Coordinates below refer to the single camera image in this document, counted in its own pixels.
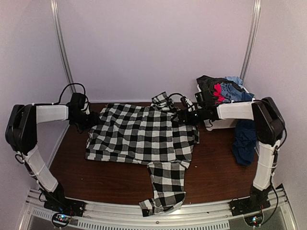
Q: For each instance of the white plastic laundry bin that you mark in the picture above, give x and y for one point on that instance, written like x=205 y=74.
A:
x=220 y=124

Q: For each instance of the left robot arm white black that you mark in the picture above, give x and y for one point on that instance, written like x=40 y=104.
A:
x=21 y=135

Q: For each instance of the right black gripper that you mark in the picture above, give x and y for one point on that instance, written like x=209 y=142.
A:
x=187 y=120

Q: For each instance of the aluminium corner post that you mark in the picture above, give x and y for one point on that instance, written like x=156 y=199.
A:
x=61 y=43
x=255 y=20

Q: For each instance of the right aluminium corner post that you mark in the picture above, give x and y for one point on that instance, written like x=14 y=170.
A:
x=255 y=20

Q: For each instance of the light blue garment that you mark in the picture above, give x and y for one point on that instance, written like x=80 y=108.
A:
x=236 y=80

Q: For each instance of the navy blue garment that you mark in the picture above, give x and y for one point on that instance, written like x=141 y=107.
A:
x=244 y=143

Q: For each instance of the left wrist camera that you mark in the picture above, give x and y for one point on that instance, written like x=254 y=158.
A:
x=86 y=108

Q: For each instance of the blue patterned garment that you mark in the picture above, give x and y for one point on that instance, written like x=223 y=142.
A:
x=231 y=94

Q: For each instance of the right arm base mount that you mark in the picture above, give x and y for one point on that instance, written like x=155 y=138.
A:
x=251 y=207

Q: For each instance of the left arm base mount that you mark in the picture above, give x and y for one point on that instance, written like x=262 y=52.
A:
x=65 y=208

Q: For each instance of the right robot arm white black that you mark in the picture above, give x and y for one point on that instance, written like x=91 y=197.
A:
x=270 y=132

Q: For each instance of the aluminium front rail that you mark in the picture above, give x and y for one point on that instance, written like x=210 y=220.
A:
x=206 y=216

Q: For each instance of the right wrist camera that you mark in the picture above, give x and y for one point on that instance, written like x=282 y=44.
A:
x=188 y=104

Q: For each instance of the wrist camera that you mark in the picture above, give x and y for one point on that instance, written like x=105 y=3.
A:
x=86 y=108
x=188 y=104

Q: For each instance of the red pink garment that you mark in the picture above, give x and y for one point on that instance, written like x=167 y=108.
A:
x=217 y=93

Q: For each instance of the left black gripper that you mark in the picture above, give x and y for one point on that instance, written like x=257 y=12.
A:
x=94 y=120

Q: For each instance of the left aluminium corner post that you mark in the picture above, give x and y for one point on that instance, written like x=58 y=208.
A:
x=61 y=43

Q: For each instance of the dark grey garment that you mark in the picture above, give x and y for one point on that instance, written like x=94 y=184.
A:
x=206 y=83

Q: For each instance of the black white plaid shirt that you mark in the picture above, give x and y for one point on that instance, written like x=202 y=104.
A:
x=150 y=136

